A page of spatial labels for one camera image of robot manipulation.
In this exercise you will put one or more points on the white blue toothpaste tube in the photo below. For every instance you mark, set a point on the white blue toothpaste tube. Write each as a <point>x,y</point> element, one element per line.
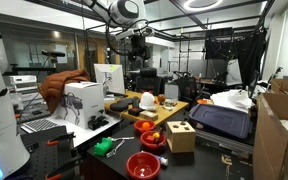
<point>163,161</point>

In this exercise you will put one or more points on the black box with red label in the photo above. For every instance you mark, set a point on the black box with red label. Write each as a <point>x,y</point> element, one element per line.
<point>135,111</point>

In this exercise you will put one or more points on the red toy block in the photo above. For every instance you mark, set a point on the red toy block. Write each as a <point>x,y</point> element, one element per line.
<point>150,139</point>

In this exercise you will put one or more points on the silver metal fork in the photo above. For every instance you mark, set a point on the silver metal fork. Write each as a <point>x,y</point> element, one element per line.
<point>115,149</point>

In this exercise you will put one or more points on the red bowl holding orange ball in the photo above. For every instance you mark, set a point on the red bowl holding orange ball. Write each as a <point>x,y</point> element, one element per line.
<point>144,130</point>

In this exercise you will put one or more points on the round ceiling light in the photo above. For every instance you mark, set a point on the round ceiling light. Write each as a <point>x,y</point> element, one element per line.
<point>187,6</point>

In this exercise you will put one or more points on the black camera on stand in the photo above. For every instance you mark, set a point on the black camera on stand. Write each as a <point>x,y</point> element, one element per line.
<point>52,53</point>

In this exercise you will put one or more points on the small cardboard box white label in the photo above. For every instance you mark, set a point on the small cardboard box white label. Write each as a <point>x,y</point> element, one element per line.
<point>149,115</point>

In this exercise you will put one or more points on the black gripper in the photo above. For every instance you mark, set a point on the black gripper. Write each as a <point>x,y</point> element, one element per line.
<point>138,45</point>

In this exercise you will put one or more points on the empty red bowl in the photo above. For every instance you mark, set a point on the empty red bowl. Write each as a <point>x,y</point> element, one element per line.
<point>143,166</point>

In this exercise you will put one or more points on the white table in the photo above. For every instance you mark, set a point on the white table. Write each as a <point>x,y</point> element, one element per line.
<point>84,133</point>

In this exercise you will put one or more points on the black perforated metal panel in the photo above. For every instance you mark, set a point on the black perforated metal panel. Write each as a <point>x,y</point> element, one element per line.
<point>40,156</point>

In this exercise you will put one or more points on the black keyboard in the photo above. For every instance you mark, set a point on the black keyboard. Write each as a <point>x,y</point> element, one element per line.
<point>120,105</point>

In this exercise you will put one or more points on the silver laptop keyboard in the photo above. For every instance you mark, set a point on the silver laptop keyboard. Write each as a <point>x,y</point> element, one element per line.
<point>39,125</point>

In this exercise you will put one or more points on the white plush chicken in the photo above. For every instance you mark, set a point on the white plush chicken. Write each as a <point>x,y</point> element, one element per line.
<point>148,101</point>

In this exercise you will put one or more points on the clear plastic container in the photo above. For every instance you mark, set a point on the clear plastic container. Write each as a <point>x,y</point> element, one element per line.
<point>170,103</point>

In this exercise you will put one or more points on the white robot dog box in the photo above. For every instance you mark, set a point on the white robot dog box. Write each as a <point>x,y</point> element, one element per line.
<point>84,100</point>

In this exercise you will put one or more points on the red bowl holding toys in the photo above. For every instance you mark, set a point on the red bowl holding toys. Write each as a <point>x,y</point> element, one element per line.
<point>154,145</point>

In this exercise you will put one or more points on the small open cardboard box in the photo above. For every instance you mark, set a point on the small open cardboard box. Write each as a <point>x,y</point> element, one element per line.
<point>285,86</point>

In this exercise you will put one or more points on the orange ball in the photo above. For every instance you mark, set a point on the orange ball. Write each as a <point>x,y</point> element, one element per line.
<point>145,125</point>

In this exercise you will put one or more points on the orange black clamp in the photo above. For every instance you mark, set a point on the orange black clamp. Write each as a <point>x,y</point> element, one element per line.
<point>60,138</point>
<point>64,166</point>

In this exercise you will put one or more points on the black curtain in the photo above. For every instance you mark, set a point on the black curtain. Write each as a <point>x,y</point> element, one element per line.
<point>250,53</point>

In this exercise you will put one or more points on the black controller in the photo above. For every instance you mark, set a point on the black controller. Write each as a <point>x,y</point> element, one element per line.
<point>97,122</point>

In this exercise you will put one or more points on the black mesh chair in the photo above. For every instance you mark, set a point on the black mesh chair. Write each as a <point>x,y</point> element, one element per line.
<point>187,86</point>

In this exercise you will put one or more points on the silver metal spoon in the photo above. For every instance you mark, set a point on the silver metal spoon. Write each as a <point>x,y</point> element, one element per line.
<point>124,138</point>

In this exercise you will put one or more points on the black office chair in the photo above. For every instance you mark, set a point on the black office chair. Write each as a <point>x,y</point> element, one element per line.
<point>149,80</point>

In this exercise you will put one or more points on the brown puffer jacket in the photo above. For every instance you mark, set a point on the brown puffer jacket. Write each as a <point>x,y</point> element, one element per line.
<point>55,85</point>

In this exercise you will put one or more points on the black cylinder speaker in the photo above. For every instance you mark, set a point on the black cylinder speaker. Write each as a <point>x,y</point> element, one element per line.
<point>135,102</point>

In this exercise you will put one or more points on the wooden desk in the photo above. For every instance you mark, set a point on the wooden desk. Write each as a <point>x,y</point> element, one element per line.
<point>174,108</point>

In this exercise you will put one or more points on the white printer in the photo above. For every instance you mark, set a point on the white printer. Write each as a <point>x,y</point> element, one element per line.
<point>24,86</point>

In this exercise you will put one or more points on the large brown cardboard box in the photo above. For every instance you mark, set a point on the large brown cardboard box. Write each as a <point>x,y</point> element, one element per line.
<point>274,143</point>

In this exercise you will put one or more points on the wooden shape sorter box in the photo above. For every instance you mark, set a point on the wooden shape sorter box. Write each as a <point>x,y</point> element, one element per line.
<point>180,138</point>

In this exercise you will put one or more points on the green toy block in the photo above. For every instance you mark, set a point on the green toy block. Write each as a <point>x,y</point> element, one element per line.
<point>102,147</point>

